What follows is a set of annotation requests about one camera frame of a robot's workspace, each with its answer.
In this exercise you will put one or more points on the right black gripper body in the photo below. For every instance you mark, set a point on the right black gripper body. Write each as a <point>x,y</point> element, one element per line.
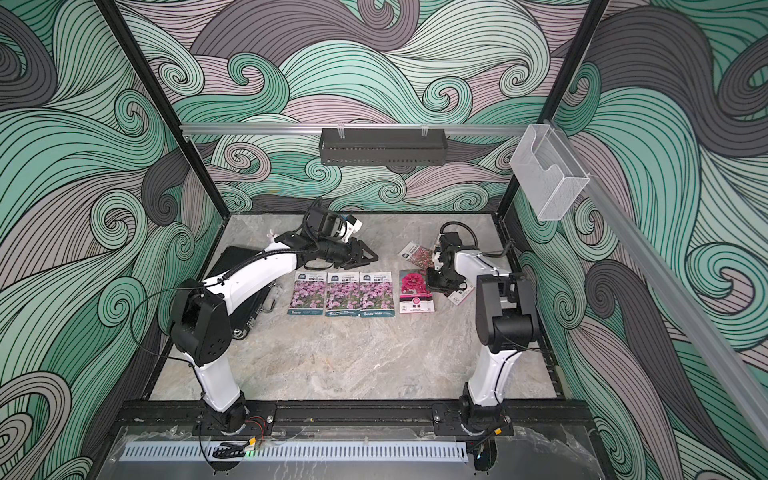
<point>439,280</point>

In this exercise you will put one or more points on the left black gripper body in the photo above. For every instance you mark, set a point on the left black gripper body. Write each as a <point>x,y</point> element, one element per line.
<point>339,254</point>

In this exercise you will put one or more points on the pink flower packet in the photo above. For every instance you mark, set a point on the pink flower packet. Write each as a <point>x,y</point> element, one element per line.
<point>460,295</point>

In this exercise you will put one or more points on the red flower green seed packet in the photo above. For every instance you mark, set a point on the red flower green seed packet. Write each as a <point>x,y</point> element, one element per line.
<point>417,255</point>

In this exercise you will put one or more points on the pink carnation seed packet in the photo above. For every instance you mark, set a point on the pink carnation seed packet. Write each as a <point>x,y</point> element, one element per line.
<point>414,297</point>

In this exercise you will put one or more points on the purple flower seed packet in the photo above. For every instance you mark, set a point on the purple flower seed packet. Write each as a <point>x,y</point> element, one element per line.
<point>308,297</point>
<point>376,290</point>
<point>342,297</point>

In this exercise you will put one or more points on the purple flower seed packet back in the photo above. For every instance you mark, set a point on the purple flower seed packet back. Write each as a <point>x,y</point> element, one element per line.
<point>376,290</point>

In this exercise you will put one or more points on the purple flower seed packet front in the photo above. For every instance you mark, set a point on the purple flower seed packet front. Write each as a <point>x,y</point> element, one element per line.
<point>308,297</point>

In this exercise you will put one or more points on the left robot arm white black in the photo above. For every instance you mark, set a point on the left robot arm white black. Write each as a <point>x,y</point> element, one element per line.
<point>200,327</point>

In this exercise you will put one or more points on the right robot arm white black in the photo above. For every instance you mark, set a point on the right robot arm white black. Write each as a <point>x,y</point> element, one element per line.
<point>506,325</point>

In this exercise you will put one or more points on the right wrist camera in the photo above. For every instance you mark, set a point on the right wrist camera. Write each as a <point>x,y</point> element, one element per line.
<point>447,244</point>

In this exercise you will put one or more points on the black wall tray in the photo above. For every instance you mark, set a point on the black wall tray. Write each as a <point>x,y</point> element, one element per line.
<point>402,148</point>

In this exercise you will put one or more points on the clear plastic wall holder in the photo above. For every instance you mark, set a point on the clear plastic wall holder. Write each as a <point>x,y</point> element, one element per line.
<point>549,171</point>

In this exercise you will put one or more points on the aluminium rail back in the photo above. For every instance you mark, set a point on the aluminium rail back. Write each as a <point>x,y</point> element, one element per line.
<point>273,128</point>

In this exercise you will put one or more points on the aluminium rail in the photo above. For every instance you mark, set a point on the aluminium rail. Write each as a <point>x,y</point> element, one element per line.
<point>748,395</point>
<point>273,128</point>

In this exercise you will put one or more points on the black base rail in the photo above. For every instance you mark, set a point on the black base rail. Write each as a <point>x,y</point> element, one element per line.
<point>442,418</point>

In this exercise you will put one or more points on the white slotted cable duct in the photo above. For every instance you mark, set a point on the white slotted cable duct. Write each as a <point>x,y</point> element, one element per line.
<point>301,451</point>

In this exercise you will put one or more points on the aluminium rail right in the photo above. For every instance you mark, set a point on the aluminium rail right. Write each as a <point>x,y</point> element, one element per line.
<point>748,395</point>

